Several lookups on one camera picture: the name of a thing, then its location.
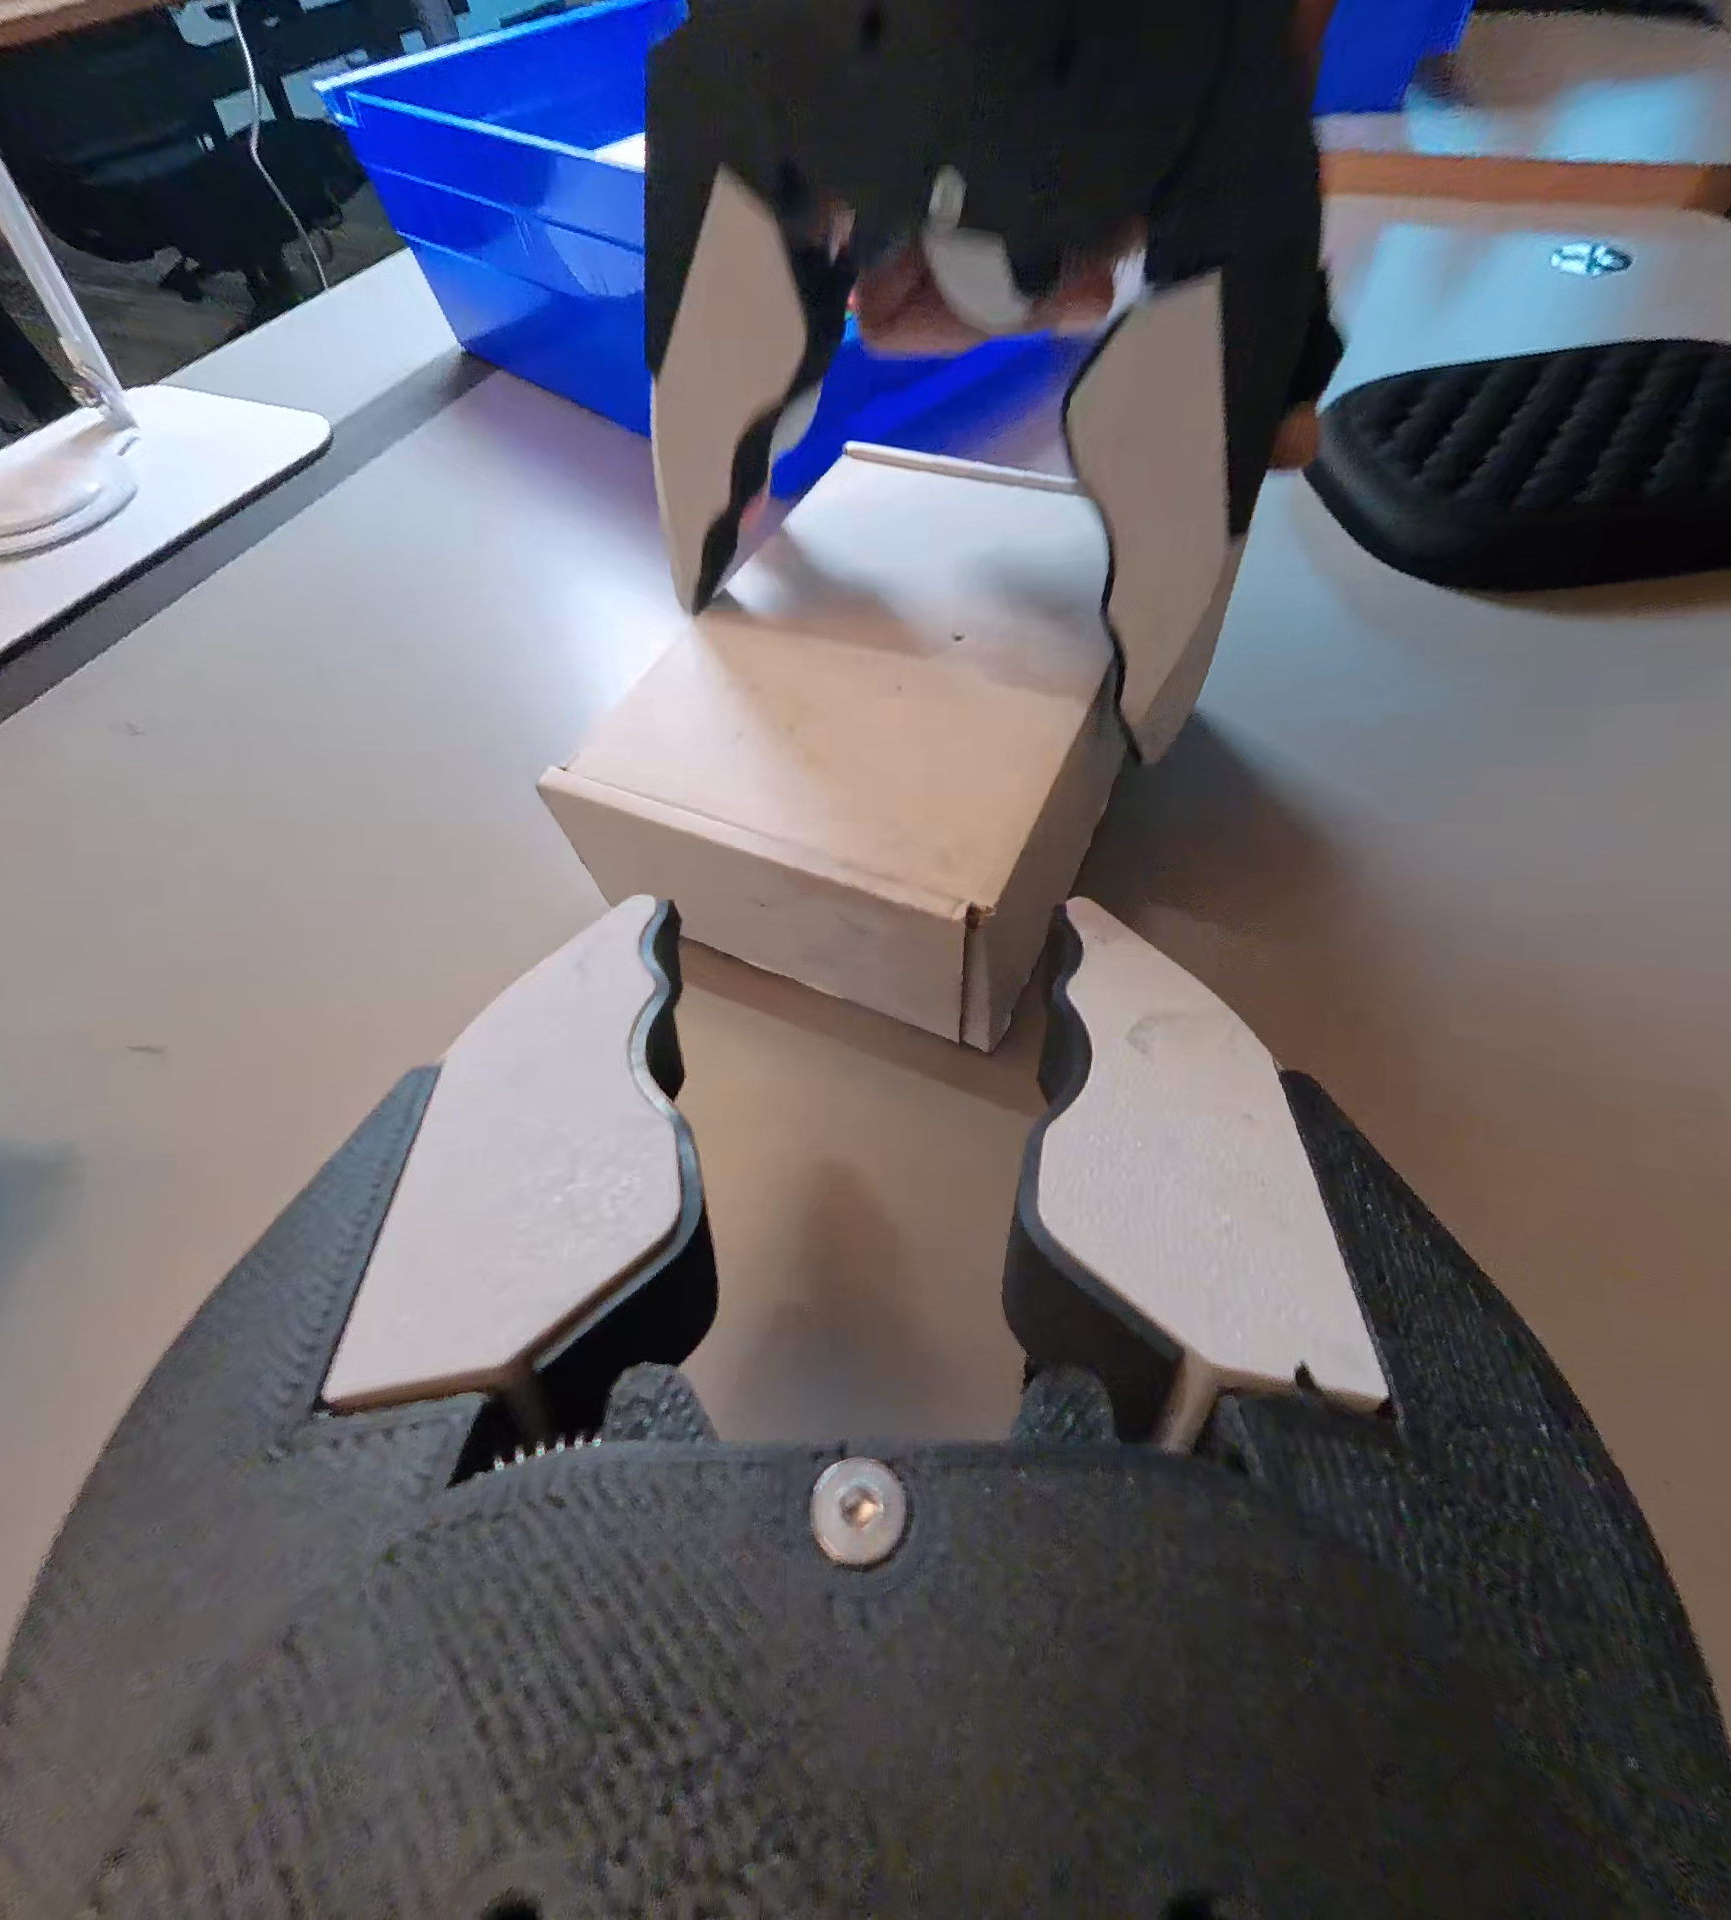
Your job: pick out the blue plastic bin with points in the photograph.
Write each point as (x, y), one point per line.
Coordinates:
(1383, 54)
(504, 228)

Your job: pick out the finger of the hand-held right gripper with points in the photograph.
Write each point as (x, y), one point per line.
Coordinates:
(1171, 512)
(713, 391)

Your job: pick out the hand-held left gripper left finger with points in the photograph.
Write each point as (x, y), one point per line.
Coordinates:
(522, 1184)

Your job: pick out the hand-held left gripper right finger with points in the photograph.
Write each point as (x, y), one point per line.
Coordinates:
(1194, 1200)

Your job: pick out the small white cardboard box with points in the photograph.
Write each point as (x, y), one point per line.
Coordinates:
(835, 750)

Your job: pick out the black armrest pad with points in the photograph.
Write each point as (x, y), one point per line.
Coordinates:
(1586, 448)

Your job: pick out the wooden table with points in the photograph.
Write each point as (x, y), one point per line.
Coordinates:
(24, 26)

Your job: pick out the black office chair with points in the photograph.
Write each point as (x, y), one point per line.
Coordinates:
(160, 163)

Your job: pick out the wood-edged grey desk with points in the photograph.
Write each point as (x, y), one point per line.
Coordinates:
(1555, 106)

